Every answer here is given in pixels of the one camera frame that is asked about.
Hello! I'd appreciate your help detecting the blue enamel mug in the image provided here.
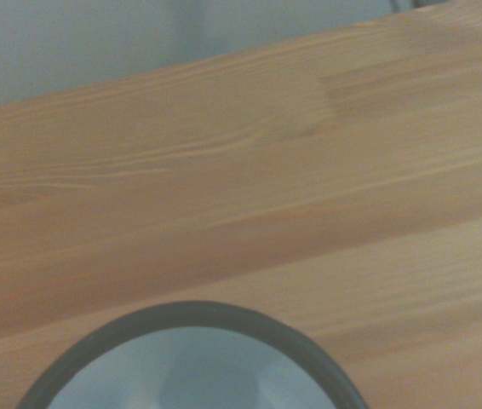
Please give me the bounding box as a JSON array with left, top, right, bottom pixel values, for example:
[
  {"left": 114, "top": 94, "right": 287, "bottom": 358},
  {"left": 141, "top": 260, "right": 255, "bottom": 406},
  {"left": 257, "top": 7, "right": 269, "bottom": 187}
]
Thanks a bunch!
[{"left": 14, "top": 299, "right": 370, "bottom": 409}]

